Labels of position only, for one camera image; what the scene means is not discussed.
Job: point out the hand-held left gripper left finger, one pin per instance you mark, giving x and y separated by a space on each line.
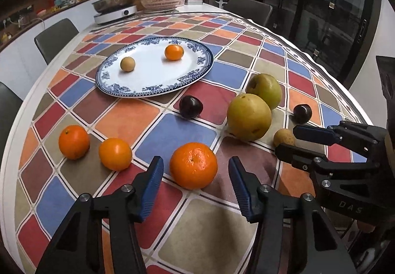
152 187

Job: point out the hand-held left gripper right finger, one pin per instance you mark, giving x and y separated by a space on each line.
243 192

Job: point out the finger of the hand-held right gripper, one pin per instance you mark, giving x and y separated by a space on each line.
314 135
296 155

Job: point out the small tan round fruit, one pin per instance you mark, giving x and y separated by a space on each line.
282 137
127 64

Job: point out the dark purple plum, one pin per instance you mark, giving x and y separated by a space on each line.
302 113
190 107

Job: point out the yellow brown pear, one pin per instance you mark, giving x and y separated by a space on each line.
249 116

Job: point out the green pear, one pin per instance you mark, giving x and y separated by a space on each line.
265 89

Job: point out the blue white porcelain plate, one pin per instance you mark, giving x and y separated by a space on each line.
154 72

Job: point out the person's right hand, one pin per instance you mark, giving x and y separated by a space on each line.
366 227

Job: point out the colourful checkered tablecloth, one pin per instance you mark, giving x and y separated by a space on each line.
176 135

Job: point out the dark glass door cabinet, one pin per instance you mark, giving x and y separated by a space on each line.
308 9

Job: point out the small orange tangerine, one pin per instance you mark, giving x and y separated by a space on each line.
174 52

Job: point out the white induction cooker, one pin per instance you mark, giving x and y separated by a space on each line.
115 16

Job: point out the small grey box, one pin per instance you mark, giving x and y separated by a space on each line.
193 2

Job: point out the pink plastic basket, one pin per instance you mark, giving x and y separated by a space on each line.
160 3

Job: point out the steel cooking pot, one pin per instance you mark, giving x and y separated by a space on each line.
114 1

